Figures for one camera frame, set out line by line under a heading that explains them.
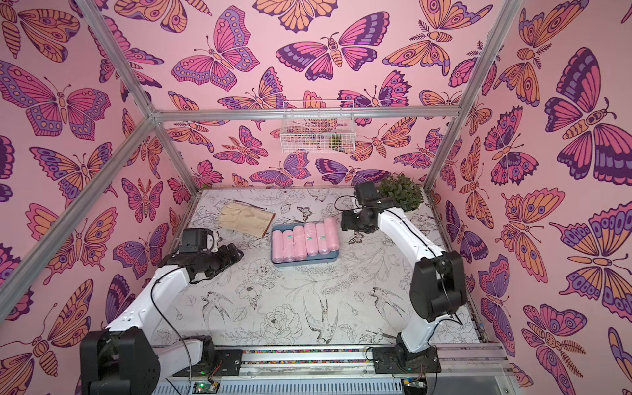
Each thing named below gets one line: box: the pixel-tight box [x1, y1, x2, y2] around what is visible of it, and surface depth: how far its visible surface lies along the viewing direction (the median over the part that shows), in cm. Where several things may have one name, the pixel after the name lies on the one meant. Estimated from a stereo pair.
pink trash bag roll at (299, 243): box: [292, 224, 308, 261], surface depth 99 cm
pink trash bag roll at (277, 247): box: [272, 229, 284, 264], surface depth 99 cm
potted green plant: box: [376, 171, 424, 215], surface depth 94 cm
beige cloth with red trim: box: [218, 199, 276, 237], surface depth 111 cm
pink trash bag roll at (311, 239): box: [304, 222, 319, 256], surface depth 99 cm
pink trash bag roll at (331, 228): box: [324, 217, 340, 252], surface depth 97 cm
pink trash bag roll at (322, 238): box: [315, 221, 330, 256], surface depth 99 cm
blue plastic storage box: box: [270, 234, 340, 267], surface depth 96 cm
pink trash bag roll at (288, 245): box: [282, 229, 296, 262], surface depth 97 cm
